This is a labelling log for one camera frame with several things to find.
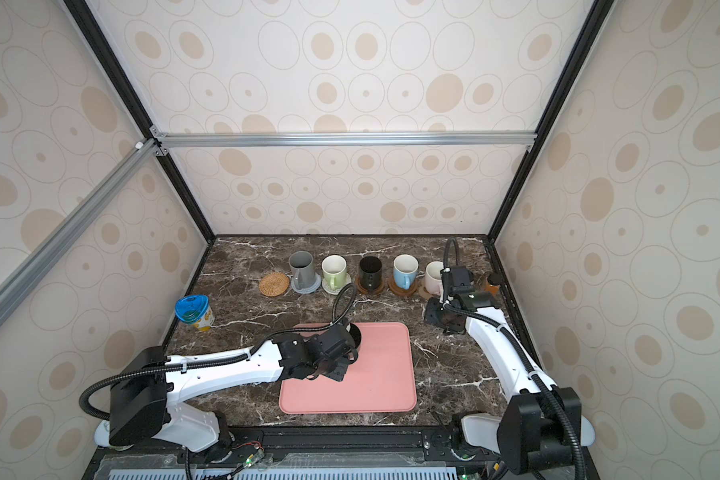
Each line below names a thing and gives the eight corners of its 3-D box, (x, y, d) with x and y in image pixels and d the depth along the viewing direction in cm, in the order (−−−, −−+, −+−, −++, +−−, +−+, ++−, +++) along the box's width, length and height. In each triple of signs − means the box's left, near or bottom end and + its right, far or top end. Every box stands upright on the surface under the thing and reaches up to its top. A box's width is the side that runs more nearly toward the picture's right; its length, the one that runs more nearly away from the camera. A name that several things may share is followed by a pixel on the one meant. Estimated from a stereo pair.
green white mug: (322, 299, 104) (319, 281, 95) (325, 273, 111) (322, 254, 103) (346, 299, 104) (344, 281, 95) (347, 273, 111) (346, 254, 103)
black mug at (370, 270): (359, 294, 104) (359, 277, 97) (360, 273, 110) (359, 256, 103) (380, 294, 104) (382, 277, 97) (380, 273, 110) (381, 256, 103)
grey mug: (291, 296, 104) (284, 276, 95) (296, 271, 112) (290, 250, 103) (315, 296, 104) (310, 276, 95) (318, 271, 112) (314, 250, 103)
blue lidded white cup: (192, 340, 94) (176, 324, 86) (188, 317, 99) (172, 299, 91) (217, 329, 96) (204, 313, 88) (212, 307, 102) (198, 289, 93)
